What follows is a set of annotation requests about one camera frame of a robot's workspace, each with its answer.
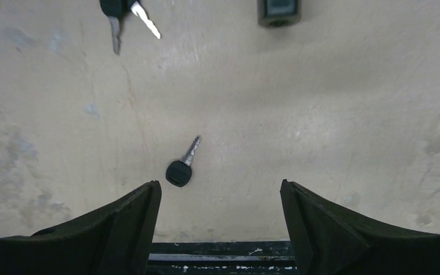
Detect black padlock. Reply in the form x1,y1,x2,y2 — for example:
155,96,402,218
257,0,302,28

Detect black key bunch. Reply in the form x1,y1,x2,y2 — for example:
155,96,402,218
99,0,162,56

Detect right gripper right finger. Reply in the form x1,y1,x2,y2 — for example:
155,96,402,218
280,180,440,274

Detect single black key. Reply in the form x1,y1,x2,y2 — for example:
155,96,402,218
165,135,202,187

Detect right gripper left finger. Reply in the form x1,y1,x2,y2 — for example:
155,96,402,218
0,181,162,274

